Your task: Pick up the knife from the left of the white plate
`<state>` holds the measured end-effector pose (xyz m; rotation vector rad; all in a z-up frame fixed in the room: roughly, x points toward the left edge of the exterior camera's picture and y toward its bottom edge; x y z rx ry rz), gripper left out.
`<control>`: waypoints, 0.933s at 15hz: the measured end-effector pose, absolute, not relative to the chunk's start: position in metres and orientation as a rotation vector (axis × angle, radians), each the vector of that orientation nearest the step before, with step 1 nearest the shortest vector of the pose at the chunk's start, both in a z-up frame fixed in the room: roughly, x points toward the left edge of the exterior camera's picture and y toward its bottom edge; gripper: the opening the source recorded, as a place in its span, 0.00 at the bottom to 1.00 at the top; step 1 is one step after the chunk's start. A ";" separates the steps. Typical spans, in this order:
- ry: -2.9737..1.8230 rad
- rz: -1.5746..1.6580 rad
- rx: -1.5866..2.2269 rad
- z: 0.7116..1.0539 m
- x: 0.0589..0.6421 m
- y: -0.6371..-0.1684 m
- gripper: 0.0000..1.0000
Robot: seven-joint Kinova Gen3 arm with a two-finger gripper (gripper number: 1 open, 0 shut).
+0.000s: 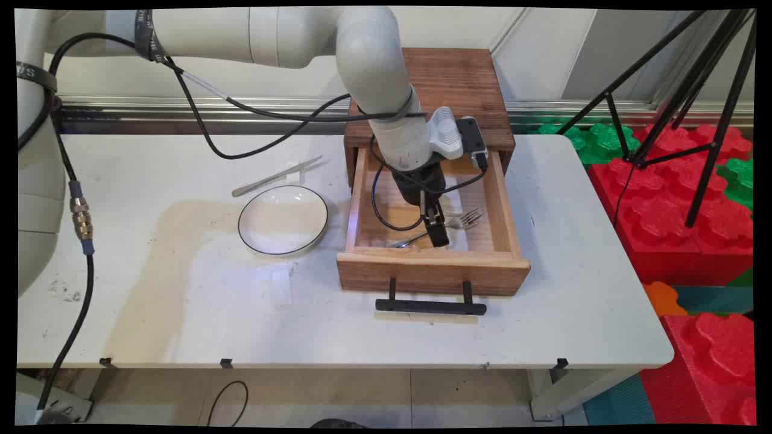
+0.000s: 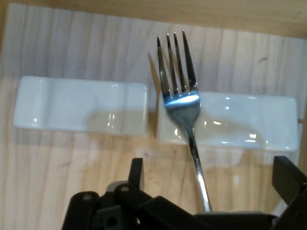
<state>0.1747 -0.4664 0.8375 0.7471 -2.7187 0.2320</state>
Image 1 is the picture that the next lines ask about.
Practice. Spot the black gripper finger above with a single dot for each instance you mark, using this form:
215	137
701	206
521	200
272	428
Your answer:
439	232
431	208

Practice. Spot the black tripod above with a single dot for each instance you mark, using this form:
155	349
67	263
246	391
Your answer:
690	84

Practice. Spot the white table leg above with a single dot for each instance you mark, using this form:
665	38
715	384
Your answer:
66	404
555	395

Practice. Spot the teal foam mat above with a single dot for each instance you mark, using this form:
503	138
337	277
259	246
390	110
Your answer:
715	299

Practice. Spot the dark wooden drawer cabinet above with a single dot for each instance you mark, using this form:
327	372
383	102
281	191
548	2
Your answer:
458	78

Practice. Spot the green foam block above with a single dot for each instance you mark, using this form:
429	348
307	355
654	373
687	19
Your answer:
597	141
739	181

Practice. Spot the orange foam piece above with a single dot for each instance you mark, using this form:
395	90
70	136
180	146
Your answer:
662	299

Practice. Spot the silver serrated table knife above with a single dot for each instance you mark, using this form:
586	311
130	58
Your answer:
265	181

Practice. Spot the white bowl black rim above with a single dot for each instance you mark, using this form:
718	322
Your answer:
283	220

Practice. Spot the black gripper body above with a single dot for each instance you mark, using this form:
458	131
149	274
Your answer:
416	187

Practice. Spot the light wooden drawer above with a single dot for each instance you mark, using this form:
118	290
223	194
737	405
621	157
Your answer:
434	274

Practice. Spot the large red foam block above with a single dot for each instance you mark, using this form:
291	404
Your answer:
711	367
663	229
718	141

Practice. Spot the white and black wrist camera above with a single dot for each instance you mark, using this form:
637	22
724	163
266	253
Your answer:
446	135

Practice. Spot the aluminium wall rail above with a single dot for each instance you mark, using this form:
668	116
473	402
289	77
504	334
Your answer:
120	114

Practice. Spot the silver fork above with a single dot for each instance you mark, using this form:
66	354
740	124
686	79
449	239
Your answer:
467	220

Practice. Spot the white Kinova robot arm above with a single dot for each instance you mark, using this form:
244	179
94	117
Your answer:
362	54

